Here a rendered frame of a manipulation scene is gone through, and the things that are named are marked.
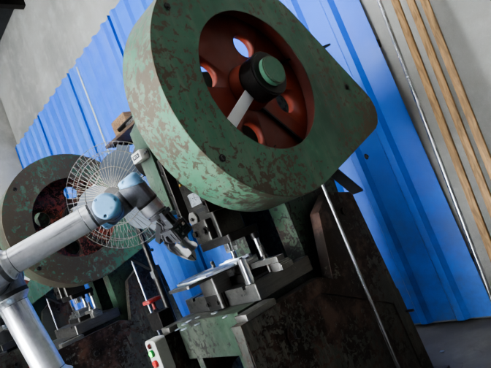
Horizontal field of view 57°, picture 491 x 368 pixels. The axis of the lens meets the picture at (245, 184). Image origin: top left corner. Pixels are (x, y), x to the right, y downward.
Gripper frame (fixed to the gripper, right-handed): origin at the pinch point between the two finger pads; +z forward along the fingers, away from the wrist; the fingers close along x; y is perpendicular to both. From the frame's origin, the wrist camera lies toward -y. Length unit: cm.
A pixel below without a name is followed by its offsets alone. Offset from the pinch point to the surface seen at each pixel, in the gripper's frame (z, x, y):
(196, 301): 20.3, 2.6, -23.0
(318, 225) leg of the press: 27, 43, 16
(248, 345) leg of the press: 26.3, -16.2, 17.9
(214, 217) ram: -2.7, 20.0, -2.1
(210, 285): 14.1, 2.1, -6.6
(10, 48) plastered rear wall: -232, 253, -420
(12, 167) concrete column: -121, 185, -507
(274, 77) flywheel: -31, 40, 44
